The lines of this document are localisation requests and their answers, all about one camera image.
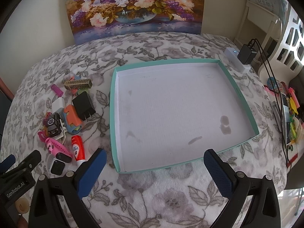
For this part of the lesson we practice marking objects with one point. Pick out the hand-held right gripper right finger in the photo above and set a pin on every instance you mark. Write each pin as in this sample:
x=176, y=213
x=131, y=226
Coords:
x=219, y=175

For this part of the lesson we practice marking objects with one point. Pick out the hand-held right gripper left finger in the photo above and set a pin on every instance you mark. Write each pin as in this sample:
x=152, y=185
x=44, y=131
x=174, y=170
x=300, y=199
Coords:
x=91, y=171

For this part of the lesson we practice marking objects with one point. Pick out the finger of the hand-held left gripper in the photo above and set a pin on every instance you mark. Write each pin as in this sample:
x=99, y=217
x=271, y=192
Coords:
x=28, y=161
x=8, y=161

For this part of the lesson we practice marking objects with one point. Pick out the white and pink toy figure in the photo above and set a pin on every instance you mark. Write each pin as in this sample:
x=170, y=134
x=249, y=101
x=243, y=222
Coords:
x=76, y=147

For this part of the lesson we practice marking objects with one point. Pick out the white smartwatch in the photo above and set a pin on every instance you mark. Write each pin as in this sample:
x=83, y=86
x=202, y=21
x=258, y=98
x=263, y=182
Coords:
x=57, y=168

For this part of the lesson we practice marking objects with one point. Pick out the pink watch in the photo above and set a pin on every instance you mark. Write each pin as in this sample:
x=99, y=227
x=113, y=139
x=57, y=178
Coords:
x=55, y=146

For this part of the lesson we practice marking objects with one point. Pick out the black toy car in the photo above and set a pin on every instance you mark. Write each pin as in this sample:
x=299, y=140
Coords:
x=53, y=124

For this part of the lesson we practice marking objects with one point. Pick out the white charger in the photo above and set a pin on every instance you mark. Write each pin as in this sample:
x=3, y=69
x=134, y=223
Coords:
x=58, y=104

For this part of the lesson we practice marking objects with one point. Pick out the black charger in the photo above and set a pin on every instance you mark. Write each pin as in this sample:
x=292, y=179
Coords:
x=83, y=104

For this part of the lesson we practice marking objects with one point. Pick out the purple lighter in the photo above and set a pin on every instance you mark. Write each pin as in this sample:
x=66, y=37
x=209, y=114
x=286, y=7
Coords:
x=57, y=90

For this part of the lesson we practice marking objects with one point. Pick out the teal cardboard box lid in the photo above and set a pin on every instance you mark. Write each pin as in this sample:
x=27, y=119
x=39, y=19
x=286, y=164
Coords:
x=171, y=104

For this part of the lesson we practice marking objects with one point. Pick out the brass harmonica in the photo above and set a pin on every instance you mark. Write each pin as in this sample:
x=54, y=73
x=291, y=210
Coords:
x=78, y=84

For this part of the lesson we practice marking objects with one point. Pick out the person's left hand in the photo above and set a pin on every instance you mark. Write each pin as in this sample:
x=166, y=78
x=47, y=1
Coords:
x=21, y=222

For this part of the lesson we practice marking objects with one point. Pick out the grey floral blanket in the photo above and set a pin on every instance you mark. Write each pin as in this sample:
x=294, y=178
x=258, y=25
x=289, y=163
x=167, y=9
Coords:
x=166, y=194

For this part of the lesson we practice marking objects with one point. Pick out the printed booklet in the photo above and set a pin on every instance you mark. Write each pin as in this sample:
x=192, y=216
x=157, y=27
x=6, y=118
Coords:
x=286, y=121

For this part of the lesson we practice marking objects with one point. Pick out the grey metal tool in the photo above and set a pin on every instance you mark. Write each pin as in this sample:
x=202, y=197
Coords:
x=275, y=109

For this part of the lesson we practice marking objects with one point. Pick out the colourful toy clutter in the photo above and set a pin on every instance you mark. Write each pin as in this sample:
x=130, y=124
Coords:
x=293, y=104

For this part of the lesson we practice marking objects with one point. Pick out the round blue tin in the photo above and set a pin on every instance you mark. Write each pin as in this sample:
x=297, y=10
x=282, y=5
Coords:
x=273, y=82

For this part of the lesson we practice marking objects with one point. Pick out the white power strip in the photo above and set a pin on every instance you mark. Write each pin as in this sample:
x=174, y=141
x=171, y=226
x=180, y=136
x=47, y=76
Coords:
x=234, y=57

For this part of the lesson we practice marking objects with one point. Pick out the black power adapter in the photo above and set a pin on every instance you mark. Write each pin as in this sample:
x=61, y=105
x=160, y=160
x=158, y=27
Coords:
x=245, y=54

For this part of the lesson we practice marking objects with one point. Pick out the white cutout rack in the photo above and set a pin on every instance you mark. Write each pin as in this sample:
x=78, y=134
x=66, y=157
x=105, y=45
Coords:
x=292, y=42

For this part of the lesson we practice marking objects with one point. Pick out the white shelf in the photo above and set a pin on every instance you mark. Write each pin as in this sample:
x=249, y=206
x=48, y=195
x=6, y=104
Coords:
x=261, y=23

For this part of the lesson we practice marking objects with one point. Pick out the flower painting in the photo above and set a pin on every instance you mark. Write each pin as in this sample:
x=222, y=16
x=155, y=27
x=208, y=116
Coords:
x=133, y=4

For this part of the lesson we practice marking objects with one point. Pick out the brown wooden rail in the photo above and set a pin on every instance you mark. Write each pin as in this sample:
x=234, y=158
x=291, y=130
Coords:
x=4, y=87

